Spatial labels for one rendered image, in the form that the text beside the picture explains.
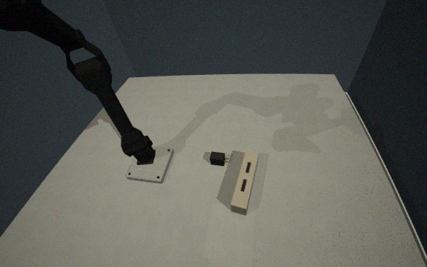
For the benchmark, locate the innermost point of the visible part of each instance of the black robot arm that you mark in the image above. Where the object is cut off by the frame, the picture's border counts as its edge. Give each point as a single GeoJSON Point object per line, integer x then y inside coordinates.
{"type": "Point", "coordinates": [94, 74]}

